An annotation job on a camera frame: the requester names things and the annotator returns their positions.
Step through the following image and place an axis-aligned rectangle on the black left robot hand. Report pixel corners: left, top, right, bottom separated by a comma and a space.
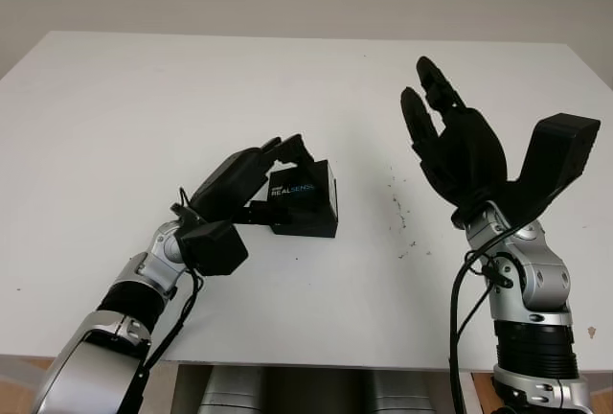
188, 133, 318, 227

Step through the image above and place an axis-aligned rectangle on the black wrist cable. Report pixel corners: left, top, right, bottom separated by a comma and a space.
448, 225, 519, 414
140, 186, 208, 373

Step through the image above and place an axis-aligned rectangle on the silver robot left thigh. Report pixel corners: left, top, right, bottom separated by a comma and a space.
197, 369, 262, 414

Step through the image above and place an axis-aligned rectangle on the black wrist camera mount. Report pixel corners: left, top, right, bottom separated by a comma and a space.
175, 219, 250, 277
501, 114, 602, 229

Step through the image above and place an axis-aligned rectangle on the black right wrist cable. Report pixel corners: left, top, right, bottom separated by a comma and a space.
448, 225, 519, 414

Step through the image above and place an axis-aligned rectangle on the black RealSense box lid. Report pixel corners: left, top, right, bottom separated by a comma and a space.
266, 158, 339, 217

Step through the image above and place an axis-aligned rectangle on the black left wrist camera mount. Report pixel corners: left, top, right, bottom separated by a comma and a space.
175, 219, 250, 277

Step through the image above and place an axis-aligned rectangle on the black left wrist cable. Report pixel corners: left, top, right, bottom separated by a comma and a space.
140, 186, 208, 373

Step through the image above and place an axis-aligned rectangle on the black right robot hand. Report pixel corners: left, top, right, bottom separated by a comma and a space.
400, 55, 509, 227

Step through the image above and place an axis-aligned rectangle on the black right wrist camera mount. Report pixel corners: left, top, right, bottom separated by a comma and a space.
501, 114, 602, 229

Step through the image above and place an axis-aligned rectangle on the silver robot thigh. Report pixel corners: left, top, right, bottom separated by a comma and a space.
197, 369, 262, 414
369, 369, 433, 414

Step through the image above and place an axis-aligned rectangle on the silver robot right thigh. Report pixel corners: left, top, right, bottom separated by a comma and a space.
369, 369, 433, 414

